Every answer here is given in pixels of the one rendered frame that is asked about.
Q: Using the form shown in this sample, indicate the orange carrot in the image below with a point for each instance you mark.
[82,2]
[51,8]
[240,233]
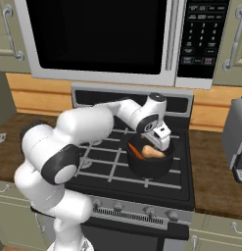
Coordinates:
[136,152]

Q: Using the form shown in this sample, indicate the black pot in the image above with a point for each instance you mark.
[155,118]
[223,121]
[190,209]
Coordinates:
[152,168]

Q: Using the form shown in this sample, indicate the silver hob knob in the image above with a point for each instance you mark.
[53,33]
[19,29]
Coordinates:
[172,215]
[149,211]
[118,206]
[97,204]

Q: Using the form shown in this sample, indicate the black oven door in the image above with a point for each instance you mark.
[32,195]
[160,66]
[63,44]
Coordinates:
[125,240]

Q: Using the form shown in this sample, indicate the silver microwave oven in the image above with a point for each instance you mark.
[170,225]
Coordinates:
[103,36]

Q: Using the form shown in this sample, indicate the green base cupboard door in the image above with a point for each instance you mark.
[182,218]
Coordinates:
[220,246]
[14,225]

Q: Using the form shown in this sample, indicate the tan squash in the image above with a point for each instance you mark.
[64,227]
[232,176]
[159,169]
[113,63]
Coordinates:
[153,152]

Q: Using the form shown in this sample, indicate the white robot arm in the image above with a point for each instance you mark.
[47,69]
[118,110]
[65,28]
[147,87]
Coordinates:
[76,127]

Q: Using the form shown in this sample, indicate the black hob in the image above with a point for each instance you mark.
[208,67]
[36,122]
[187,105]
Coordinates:
[135,183]

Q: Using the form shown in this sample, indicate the green wall cupboard door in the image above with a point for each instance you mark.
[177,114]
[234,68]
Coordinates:
[0,49]
[238,75]

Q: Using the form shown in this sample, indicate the green drawer front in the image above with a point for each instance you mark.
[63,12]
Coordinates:
[214,228]
[14,192]

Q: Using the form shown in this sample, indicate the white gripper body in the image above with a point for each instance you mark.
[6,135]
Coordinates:
[160,140]

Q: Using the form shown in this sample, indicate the grey toaster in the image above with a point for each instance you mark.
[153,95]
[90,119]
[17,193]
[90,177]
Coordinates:
[235,137]

